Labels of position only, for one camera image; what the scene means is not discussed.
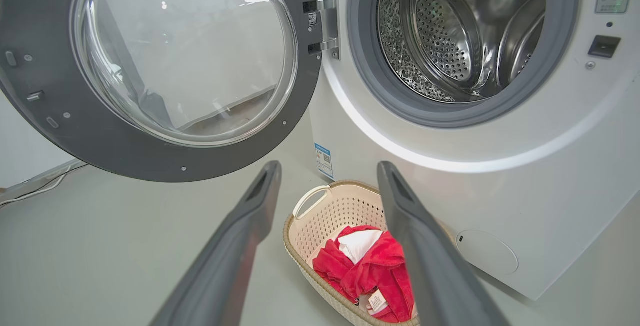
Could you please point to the round washer filter cover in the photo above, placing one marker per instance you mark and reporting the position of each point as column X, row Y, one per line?
column 487, row 252

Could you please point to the cream perforated laundry basket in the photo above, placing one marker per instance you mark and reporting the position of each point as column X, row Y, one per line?
column 325, row 211

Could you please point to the red and white garment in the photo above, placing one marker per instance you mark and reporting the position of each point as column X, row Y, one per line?
column 380, row 266

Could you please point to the blue energy label sticker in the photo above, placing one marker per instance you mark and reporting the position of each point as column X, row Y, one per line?
column 324, row 161

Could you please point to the metal washer door hinge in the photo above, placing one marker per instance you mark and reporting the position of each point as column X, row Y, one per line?
column 330, row 16

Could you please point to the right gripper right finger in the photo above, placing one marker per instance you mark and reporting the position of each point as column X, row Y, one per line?
column 435, row 276

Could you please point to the white front-load washing machine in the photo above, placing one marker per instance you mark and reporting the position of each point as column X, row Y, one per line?
column 550, row 191

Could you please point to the round black glass washer door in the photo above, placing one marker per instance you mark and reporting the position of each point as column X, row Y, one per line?
column 50, row 131

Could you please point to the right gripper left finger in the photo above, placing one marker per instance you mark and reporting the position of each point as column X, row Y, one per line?
column 225, row 266

